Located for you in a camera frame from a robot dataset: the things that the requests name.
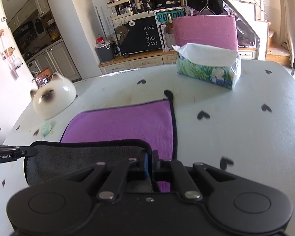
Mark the pink upholstered chair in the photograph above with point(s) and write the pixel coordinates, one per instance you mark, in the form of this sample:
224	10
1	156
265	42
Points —
217	31

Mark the white ceramic cat bowl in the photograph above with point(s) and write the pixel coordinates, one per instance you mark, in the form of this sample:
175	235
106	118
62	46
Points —
54	97

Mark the green floral tissue box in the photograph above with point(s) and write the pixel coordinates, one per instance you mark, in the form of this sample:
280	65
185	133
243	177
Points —
211	64

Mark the cream kitchen cabinets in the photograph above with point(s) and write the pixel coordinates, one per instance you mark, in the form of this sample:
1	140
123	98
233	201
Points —
55	57

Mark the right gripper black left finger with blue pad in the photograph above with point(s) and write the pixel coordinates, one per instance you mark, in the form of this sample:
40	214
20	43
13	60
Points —
130	169

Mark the cream tiered bottle shelf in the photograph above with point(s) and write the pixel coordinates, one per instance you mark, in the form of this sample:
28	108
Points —
120	9

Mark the grey trash bin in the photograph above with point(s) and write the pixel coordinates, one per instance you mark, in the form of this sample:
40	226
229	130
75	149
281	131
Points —
105	49

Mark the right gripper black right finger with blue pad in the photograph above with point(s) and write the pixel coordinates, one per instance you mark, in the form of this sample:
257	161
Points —
174	172

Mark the wooden staircase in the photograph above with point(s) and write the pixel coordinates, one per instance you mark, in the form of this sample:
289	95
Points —
258	30

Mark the teal potion sign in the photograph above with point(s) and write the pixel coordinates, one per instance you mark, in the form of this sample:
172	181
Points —
166	15

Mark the purple grey microfiber towel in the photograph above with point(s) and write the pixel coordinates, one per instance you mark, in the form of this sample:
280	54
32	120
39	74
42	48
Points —
108	135

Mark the cream drawer sideboard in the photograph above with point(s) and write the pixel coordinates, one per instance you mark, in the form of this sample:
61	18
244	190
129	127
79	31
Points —
139	60

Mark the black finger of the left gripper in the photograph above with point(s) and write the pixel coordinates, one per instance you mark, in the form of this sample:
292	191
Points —
12	153

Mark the mint green small coaster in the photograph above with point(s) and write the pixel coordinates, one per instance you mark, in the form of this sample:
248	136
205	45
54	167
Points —
47	128

